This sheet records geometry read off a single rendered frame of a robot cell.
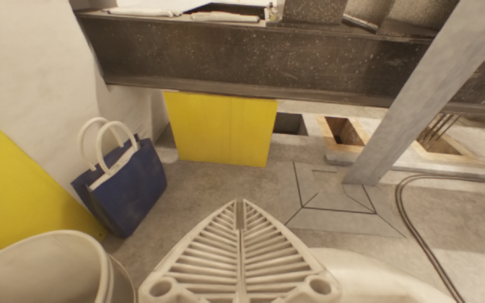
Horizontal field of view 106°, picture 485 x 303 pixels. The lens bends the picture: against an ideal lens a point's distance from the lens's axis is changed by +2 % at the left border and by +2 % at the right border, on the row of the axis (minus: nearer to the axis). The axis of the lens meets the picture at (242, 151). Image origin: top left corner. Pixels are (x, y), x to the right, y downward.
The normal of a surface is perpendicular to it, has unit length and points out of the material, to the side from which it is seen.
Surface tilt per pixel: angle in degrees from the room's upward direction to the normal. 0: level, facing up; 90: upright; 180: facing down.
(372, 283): 0
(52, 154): 90
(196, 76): 90
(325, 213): 10
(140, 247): 0
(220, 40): 90
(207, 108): 90
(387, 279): 7
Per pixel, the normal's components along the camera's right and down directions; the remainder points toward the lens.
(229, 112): -0.08, 0.67
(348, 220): 0.04, -0.61
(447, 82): 0.14, 0.67
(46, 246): 0.42, 0.59
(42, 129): 1.00, 0.09
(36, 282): 0.80, 0.40
